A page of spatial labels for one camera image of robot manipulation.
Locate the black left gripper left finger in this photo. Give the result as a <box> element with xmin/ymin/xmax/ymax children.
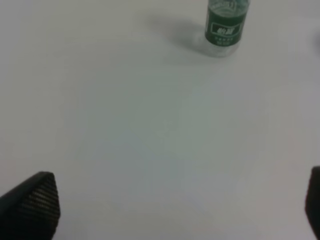
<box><xmin>0</xmin><ymin>171</ymin><xmax>61</xmax><ymax>240</ymax></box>

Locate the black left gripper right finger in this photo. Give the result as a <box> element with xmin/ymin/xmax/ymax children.
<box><xmin>304</xmin><ymin>166</ymin><xmax>320</xmax><ymax>240</ymax></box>

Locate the clear bottle with green label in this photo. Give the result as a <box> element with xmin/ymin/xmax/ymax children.
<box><xmin>204</xmin><ymin>0</ymin><xmax>251</xmax><ymax>58</ymax></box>

